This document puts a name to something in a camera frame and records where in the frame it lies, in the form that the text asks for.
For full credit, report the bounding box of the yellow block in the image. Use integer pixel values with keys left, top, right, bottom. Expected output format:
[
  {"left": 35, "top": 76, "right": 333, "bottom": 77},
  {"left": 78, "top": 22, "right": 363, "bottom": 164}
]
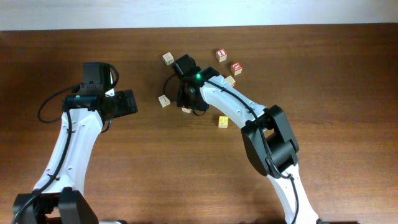
[{"left": 218, "top": 116, "right": 229, "bottom": 128}]

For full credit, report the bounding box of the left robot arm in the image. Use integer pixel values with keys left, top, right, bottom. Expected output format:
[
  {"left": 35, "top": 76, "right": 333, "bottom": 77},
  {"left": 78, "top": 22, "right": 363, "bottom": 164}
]
[{"left": 12, "top": 62, "right": 137, "bottom": 224}]

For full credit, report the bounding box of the wooden block red side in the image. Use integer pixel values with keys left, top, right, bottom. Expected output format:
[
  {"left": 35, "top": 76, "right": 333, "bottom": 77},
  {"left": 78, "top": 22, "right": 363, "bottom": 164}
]
[{"left": 225, "top": 75, "right": 236, "bottom": 87}]

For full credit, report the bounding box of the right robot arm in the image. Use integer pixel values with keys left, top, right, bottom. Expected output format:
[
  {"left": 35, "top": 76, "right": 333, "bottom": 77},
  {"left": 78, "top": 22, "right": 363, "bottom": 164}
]
[{"left": 172, "top": 55, "right": 322, "bottom": 224}]

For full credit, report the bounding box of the red U block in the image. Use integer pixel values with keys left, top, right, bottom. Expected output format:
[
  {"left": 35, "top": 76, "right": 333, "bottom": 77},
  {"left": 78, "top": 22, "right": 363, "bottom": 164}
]
[{"left": 231, "top": 62, "right": 243, "bottom": 75}]

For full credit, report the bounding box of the red O block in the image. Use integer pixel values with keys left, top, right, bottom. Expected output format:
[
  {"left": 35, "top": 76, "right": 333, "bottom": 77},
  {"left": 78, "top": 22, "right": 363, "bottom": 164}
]
[{"left": 181, "top": 107, "right": 192, "bottom": 113}]

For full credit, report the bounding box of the red I block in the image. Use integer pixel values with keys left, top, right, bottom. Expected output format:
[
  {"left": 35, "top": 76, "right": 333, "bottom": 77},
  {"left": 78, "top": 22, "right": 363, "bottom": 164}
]
[{"left": 216, "top": 49, "right": 228, "bottom": 62}]

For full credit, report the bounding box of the wooden Y block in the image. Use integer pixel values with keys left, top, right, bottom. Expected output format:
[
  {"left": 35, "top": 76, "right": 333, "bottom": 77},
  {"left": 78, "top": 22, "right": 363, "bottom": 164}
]
[{"left": 158, "top": 95, "right": 171, "bottom": 108}]

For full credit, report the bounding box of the wooden block blue side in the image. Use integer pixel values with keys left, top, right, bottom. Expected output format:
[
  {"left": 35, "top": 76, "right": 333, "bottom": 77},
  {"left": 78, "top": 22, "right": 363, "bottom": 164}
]
[{"left": 162, "top": 52, "right": 174, "bottom": 65}]

